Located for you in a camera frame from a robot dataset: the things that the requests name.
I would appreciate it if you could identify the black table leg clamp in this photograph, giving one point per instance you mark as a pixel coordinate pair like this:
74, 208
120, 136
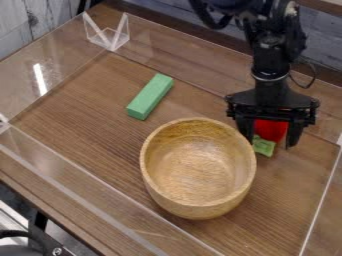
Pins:
51, 247

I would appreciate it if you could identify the wooden bowl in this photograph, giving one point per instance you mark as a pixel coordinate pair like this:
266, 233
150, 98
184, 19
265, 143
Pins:
198, 167

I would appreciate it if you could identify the clear acrylic corner bracket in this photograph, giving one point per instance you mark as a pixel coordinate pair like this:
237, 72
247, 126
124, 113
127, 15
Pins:
108, 38

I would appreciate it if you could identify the green rectangular block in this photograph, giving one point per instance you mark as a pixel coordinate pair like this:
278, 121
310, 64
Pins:
150, 96

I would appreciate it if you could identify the red plush strawberry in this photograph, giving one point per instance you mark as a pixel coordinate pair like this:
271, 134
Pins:
267, 135

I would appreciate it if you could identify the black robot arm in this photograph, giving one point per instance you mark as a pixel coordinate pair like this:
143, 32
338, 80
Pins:
271, 25

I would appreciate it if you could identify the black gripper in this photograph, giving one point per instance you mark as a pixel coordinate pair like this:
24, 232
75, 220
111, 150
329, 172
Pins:
273, 101

